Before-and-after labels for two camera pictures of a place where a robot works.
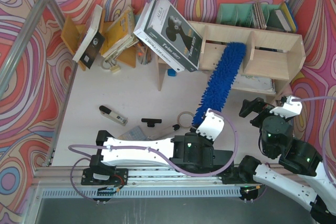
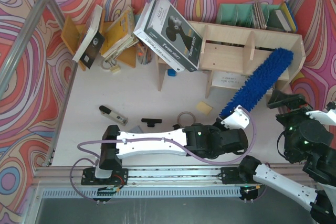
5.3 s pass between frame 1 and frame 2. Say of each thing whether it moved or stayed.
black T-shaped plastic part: stayed
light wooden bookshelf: stayed
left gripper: moved
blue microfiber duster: moved
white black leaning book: stayed
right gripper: moved
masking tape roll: stayed
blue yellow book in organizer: stayed
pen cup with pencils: stayed
